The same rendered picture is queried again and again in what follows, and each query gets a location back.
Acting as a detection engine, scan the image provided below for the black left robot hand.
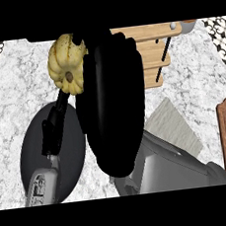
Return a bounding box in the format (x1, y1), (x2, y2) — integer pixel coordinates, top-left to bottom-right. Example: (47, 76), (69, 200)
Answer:
(35, 87), (78, 158)

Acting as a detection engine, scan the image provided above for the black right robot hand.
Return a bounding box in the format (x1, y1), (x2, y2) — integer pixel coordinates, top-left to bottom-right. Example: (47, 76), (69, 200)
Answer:
(66, 25), (157, 183)

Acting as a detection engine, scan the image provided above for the yellow squash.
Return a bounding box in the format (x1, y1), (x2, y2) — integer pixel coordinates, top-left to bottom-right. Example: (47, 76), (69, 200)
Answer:
(43, 31), (94, 99)

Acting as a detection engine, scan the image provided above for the pale grey rectangular placemat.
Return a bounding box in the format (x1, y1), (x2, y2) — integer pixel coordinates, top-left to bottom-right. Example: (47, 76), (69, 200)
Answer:
(140, 94), (205, 164)

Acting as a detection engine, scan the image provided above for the wooden tiered shelf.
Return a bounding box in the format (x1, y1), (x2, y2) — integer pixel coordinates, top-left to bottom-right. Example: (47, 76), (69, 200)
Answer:
(110, 20), (189, 93)

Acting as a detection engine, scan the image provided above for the grey bowl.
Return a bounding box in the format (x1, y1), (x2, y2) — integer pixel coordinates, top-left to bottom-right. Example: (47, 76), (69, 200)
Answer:
(177, 18), (199, 35)

